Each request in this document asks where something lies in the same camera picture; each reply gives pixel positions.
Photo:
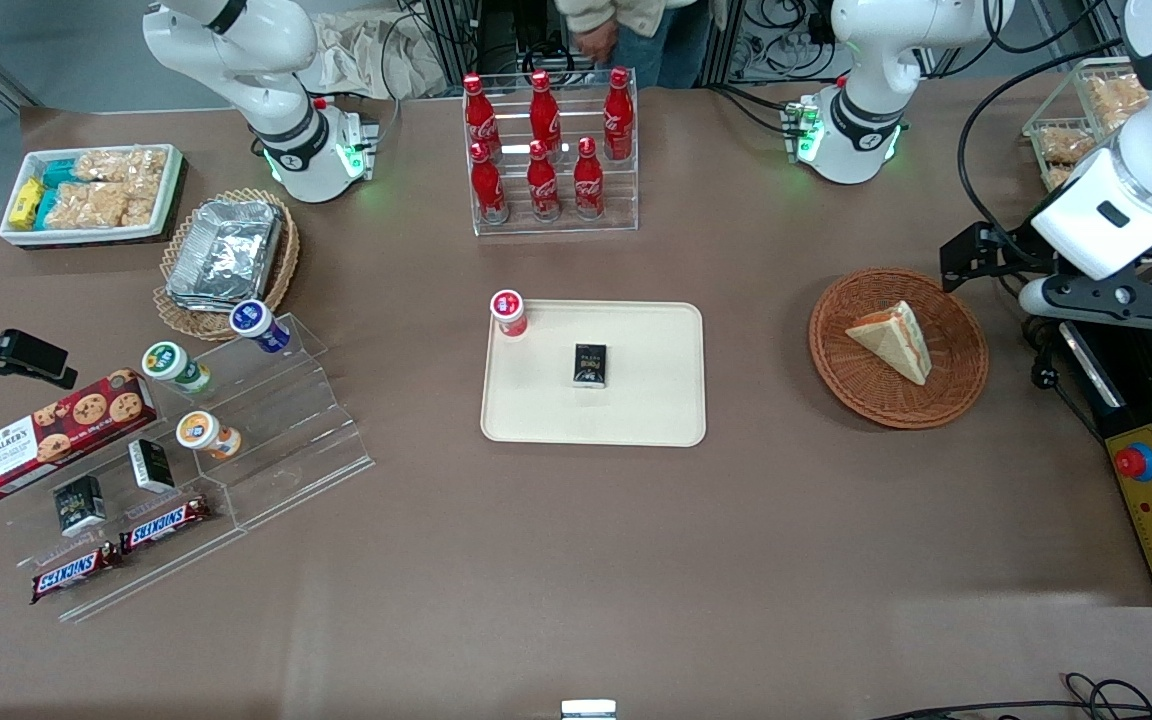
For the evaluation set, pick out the cream plastic tray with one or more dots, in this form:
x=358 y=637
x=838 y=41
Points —
x=656 y=400

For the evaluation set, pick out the red emergency stop button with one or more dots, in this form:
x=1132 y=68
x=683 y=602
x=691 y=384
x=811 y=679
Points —
x=1136 y=462

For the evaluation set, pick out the teal snack pack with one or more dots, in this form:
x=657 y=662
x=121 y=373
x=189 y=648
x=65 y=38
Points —
x=44 y=208
x=61 y=172

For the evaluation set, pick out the green lid yogurt cup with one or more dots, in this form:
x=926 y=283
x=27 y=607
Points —
x=168 y=362

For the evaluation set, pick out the brown round wicker basket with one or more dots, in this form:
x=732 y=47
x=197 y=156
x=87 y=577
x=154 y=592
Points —
x=856 y=390

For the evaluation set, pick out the clear acrylic stepped stand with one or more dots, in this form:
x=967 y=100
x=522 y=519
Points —
x=286 y=430

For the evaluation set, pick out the clear acrylic bottle rack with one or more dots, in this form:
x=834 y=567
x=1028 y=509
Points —
x=621 y=200

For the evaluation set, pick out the white rectangular plastic bin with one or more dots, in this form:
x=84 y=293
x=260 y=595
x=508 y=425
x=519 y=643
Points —
x=86 y=235

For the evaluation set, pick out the red cola bottle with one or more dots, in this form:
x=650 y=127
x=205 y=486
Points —
x=481 y=115
x=588 y=185
x=545 y=110
x=542 y=188
x=488 y=190
x=618 y=115

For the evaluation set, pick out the orange lid yogurt cup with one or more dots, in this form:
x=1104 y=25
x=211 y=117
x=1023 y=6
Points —
x=201 y=432

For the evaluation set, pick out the small white device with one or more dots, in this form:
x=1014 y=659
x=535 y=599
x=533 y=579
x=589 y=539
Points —
x=588 y=710

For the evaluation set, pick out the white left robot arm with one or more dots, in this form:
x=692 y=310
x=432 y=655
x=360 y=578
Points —
x=866 y=60

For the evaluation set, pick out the person in beige jacket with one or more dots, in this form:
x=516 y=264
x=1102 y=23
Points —
x=666 y=40

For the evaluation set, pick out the red Walkers cookie box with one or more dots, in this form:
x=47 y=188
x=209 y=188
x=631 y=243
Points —
x=46 y=440

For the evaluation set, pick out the Snickers chocolate bar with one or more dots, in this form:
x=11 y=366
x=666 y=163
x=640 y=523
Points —
x=164 y=524
x=74 y=572

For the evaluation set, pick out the blue lid yogurt cup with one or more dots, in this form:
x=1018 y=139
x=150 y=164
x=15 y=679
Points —
x=254 y=322

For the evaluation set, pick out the stack of foil trays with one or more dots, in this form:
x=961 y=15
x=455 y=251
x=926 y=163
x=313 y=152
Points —
x=226 y=250

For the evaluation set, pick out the rice cracker bag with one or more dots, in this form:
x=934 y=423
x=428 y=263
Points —
x=1059 y=175
x=1066 y=145
x=121 y=165
x=86 y=205
x=141 y=205
x=1116 y=100

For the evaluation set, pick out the triangular sandwich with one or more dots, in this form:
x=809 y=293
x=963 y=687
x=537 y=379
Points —
x=896 y=340

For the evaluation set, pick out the red lid yogurt cup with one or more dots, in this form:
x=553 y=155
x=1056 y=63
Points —
x=508 y=308

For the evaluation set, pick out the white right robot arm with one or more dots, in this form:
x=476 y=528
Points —
x=256 y=50

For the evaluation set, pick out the bare person hand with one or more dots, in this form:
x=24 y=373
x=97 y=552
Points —
x=596 y=43

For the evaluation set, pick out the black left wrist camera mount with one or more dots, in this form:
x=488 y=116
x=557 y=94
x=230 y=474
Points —
x=1126 y=295

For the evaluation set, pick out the crumpled beige cloth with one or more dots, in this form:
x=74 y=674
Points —
x=366 y=60

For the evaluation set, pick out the small black box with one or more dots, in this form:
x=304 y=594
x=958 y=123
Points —
x=79 y=505
x=590 y=365
x=151 y=465

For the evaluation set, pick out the yellow snack pack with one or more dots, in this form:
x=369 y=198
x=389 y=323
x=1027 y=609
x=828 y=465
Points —
x=26 y=203

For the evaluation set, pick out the light oval wicker basket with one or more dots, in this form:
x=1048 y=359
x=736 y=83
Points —
x=181 y=315

